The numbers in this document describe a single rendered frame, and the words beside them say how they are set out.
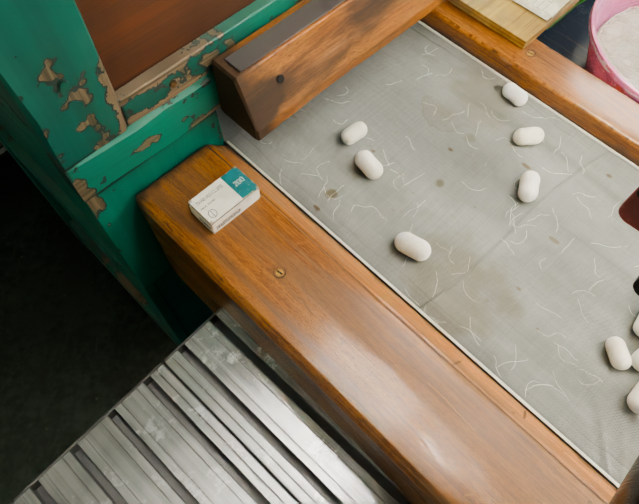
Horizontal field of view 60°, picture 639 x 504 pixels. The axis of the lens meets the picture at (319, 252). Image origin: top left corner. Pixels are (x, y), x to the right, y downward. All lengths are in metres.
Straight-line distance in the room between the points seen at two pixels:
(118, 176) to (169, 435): 0.25
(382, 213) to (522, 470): 0.27
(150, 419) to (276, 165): 0.29
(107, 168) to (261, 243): 0.15
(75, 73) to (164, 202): 0.16
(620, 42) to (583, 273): 0.35
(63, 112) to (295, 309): 0.25
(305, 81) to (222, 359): 0.29
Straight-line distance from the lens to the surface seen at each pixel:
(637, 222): 0.25
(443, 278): 0.55
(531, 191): 0.60
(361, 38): 0.61
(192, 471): 0.57
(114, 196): 0.57
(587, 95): 0.70
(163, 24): 0.51
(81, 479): 0.60
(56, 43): 0.44
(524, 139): 0.65
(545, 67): 0.71
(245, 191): 0.53
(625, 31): 0.85
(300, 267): 0.51
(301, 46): 0.56
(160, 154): 0.57
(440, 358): 0.50
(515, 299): 0.56
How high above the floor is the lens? 1.23
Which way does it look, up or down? 63 degrees down
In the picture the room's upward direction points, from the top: 2 degrees clockwise
